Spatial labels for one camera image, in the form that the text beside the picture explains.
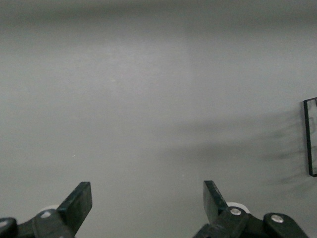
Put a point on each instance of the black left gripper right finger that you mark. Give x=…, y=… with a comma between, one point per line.
x=213, y=203

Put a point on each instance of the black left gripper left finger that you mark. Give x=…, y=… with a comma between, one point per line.
x=76, y=205

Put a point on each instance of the dark grey table mat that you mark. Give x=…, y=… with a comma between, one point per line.
x=148, y=99

